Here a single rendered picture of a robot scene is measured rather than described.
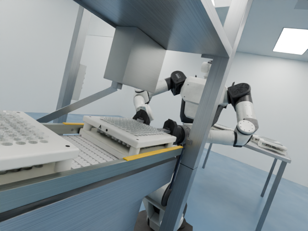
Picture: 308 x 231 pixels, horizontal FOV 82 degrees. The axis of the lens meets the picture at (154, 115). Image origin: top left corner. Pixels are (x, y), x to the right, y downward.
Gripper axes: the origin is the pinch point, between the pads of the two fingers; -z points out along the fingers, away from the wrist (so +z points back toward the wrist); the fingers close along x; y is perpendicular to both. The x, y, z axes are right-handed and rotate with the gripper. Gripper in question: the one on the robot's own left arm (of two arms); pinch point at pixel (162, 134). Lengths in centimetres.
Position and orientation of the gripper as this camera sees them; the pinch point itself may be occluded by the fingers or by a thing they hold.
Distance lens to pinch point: 71.9
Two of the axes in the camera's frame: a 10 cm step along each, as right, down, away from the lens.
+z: 6.3, 1.1, 7.7
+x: -2.8, 9.5, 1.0
